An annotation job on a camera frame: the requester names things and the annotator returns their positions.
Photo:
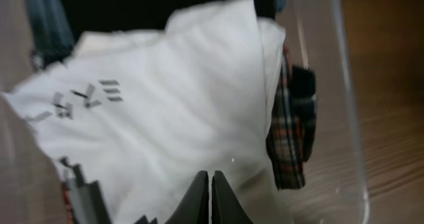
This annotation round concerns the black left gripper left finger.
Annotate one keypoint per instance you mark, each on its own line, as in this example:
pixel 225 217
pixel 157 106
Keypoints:
pixel 194 206

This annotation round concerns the red blue plaid shirt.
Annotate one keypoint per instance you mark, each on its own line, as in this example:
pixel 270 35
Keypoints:
pixel 294 118

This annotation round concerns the blue jeans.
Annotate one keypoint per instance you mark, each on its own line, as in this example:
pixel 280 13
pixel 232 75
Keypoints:
pixel 51 33

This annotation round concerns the black garment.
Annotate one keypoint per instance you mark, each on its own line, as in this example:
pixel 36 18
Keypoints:
pixel 114 15

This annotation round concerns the white printed t-shirt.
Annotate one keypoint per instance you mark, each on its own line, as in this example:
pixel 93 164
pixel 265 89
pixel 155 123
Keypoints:
pixel 144 120

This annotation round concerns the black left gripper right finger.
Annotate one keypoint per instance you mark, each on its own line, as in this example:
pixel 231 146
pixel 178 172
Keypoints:
pixel 226 208

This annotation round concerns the clear plastic storage bin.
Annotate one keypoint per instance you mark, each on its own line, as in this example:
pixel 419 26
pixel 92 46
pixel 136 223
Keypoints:
pixel 335 190

